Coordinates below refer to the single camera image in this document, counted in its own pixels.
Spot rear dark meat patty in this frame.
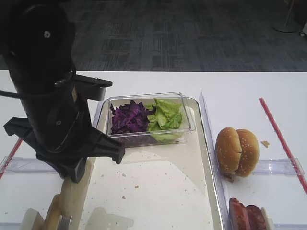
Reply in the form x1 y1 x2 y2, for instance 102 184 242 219
246 205 267 230

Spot black cable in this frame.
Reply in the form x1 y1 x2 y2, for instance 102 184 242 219
0 90 24 99

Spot right red rail strip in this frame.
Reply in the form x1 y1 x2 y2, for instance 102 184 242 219
259 98 307 193

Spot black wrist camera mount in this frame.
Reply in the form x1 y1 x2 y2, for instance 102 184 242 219
75 75 113 101

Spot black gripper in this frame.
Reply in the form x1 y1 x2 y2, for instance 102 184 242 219
4 71 125 183

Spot green lettuce leaves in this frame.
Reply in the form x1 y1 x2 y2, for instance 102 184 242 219
145 99 183 143

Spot left red rail strip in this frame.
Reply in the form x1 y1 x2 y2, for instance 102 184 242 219
0 138 23 179

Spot left sesame top bun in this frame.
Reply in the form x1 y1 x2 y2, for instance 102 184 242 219
215 127 242 174

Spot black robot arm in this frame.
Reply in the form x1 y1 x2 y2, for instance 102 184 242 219
0 0 125 183

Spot front red meat patty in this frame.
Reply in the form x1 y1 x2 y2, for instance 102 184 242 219
229 198 251 230

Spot pale bottom bun slice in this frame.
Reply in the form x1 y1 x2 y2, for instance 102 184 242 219
43 158 95 230

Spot right clear divider rail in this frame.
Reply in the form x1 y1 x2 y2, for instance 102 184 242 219
199 91 233 230

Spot bread crumb piece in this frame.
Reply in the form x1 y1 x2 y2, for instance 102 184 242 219
261 141 270 148

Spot clear top bun track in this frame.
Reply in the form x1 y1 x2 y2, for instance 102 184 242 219
252 158 305 176

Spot white patty pusher block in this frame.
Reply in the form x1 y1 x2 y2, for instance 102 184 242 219
260 207 275 230

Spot clear patty pusher track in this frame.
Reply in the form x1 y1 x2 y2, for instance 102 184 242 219
272 223 307 230

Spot right sesame top bun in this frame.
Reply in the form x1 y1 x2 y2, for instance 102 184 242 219
235 129 260 177

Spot clear tomato pusher track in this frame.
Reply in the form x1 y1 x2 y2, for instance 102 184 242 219
0 157 56 173

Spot sesame bun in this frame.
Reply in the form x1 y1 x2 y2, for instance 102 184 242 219
235 129 260 177
215 127 242 174

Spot red rail strip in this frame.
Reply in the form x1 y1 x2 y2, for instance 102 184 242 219
0 138 23 179
259 98 307 193

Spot shredded purple cabbage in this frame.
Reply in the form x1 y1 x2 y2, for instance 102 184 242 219
110 100 151 135

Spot clear plastic salad container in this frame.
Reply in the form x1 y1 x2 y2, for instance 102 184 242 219
102 92 196 148

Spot white stand base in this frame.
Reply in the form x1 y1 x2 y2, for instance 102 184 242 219
272 0 302 34

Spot silver metal tray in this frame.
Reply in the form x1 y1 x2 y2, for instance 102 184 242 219
79 98 223 230

